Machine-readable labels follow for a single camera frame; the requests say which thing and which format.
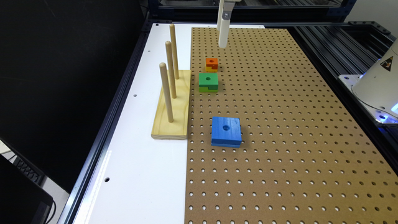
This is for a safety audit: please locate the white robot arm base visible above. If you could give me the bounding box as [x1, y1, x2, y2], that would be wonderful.
[339, 42, 397, 126]

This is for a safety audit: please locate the orange wooden block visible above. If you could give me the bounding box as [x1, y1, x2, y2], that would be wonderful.
[206, 58, 218, 70]

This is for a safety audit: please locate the brown pegboard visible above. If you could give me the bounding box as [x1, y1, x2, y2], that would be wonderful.
[185, 28, 397, 223]

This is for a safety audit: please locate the yellow wooden block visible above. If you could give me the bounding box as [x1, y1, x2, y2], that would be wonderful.
[206, 67, 218, 72]

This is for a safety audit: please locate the middle wooden peg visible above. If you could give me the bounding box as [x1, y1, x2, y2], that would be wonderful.
[165, 41, 177, 98]

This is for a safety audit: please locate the light green wooden block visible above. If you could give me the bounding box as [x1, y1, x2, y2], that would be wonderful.
[199, 86, 218, 93]

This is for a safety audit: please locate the far wooden peg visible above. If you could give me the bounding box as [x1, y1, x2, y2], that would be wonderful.
[169, 24, 179, 80]

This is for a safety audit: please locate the blue wooden block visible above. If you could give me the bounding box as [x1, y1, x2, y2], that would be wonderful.
[211, 116, 242, 147]

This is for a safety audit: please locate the wooden peg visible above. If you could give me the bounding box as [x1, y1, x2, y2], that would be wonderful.
[159, 62, 174, 123]
[169, 24, 179, 80]
[165, 41, 177, 98]

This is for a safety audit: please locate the wooden peg base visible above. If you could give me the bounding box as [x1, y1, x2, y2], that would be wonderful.
[151, 70, 191, 140]

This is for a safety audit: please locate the black monitor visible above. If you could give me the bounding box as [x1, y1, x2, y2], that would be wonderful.
[0, 156, 52, 224]

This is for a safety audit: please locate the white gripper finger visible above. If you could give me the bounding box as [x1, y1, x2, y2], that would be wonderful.
[217, 0, 224, 30]
[218, 0, 234, 48]

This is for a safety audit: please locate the near wooden peg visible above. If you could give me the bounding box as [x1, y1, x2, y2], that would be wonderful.
[159, 62, 174, 123]

